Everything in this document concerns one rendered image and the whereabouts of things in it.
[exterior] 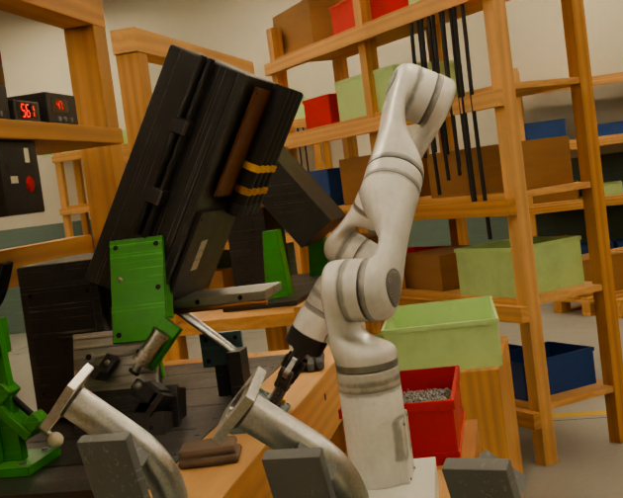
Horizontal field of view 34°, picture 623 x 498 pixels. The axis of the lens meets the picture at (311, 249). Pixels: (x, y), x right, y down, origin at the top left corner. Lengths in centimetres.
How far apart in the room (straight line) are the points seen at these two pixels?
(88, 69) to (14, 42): 961
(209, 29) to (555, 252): 747
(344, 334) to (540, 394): 307
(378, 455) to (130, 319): 75
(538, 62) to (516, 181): 653
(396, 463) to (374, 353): 17
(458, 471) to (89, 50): 236
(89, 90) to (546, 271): 243
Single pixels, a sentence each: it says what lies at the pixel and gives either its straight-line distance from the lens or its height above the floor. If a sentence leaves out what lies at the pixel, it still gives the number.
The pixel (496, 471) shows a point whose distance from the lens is 68.
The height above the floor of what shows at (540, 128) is 158.
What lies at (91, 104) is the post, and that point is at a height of 163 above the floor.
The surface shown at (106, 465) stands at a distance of 86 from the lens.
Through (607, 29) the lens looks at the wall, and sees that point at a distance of 1090.
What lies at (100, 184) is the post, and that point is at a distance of 290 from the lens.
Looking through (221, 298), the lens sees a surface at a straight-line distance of 212.
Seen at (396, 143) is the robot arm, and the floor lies 138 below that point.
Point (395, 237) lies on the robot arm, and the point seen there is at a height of 124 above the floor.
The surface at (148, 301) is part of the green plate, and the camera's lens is 205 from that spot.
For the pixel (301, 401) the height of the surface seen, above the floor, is 90.
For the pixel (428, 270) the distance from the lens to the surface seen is 511.
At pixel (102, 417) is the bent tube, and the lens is 88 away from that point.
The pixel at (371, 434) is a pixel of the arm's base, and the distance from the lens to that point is 147.
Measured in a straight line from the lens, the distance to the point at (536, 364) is 446.
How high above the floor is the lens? 134
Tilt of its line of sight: 4 degrees down
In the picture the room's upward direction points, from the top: 7 degrees counter-clockwise
